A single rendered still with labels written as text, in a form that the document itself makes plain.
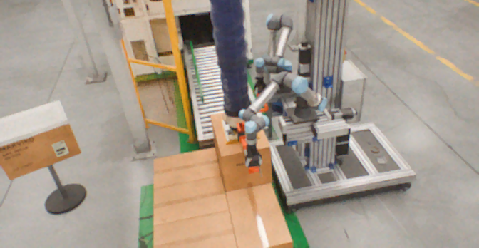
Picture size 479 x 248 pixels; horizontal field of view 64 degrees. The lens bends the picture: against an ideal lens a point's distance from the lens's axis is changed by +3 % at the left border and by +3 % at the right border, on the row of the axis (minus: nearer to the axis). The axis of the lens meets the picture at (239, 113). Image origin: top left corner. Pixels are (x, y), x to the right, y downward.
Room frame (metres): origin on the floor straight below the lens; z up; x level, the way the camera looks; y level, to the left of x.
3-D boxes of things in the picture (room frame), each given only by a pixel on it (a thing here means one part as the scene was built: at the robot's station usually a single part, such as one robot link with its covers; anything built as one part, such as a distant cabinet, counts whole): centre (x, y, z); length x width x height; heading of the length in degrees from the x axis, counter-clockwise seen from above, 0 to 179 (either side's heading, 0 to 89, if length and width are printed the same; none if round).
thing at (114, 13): (3.53, 1.08, 1.62); 0.20 x 0.05 x 0.30; 8
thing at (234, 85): (2.52, 0.02, 1.67); 0.22 x 0.22 x 1.04
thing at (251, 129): (1.95, -0.07, 1.37); 0.09 x 0.08 x 0.11; 132
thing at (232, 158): (2.53, 0.02, 0.75); 0.60 x 0.40 x 0.40; 9
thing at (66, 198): (2.85, 1.89, 0.31); 0.40 x 0.40 x 0.62
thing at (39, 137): (2.85, 1.89, 0.82); 0.60 x 0.40 x 0.40; 118
